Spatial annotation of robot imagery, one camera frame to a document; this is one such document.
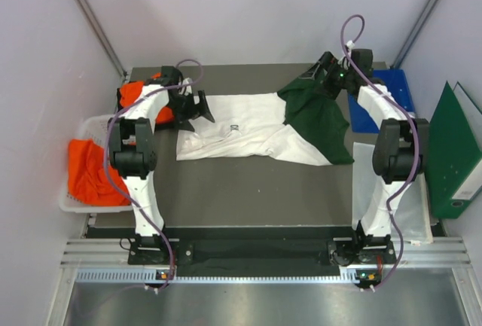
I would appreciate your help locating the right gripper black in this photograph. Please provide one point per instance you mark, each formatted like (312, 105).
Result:
(330, 65)

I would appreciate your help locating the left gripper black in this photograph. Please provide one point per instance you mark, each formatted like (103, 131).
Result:
(195, 110)

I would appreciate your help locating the white green raglan t-shirt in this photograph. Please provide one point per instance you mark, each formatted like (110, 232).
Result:
(296, 124)

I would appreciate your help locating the orange t-shirt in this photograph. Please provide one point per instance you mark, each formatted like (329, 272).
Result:
(132, 94)
(87, 181)

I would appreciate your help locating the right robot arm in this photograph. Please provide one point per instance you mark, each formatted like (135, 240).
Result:
(399, 154)

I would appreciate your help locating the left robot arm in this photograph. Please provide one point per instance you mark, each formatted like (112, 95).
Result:
(129, 149)

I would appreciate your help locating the blue plastic folder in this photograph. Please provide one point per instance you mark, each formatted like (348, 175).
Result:
(396, 83)

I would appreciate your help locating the white plastic basket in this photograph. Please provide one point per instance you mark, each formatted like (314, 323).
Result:
(93, 128)

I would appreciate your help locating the crumpled orange t-shirt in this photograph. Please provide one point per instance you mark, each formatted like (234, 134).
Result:
(87, 181)

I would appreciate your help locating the green lever arch binder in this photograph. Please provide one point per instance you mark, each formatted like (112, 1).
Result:
(453, 173)

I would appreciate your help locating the translucent plastic sleeve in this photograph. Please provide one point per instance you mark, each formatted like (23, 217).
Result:
(412, 215)

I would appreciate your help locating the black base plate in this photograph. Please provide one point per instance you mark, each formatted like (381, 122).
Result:
(261, 257)

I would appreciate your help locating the perforated cable duct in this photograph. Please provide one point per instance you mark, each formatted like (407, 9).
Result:
(158, 277)

